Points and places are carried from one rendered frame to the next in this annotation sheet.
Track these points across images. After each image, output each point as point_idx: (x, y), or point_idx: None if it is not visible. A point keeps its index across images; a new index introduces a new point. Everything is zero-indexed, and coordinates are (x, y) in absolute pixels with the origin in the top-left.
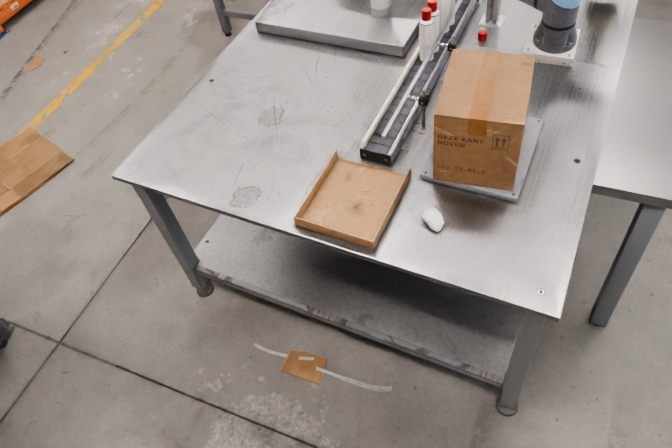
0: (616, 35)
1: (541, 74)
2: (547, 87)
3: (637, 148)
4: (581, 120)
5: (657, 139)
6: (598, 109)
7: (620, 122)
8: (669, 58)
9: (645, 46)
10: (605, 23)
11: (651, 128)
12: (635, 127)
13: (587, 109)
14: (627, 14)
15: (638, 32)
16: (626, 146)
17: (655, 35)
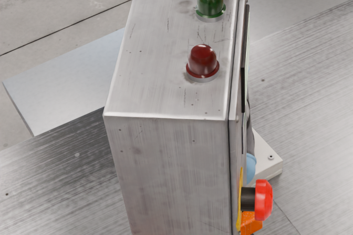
0: (103, 123)
1: (283, 129)
2: (300, 105)
3: None
4: (314, 43)
5: None
6: (278, 44)
7: (275, 19)
8: (107, 53)
9: (101, 84)
10: (81, 152)
11: None
12: (268, 7)
13: (290, 51)
14: (32, 146)
15: (72, 109)
16: None
17: (64, 91)
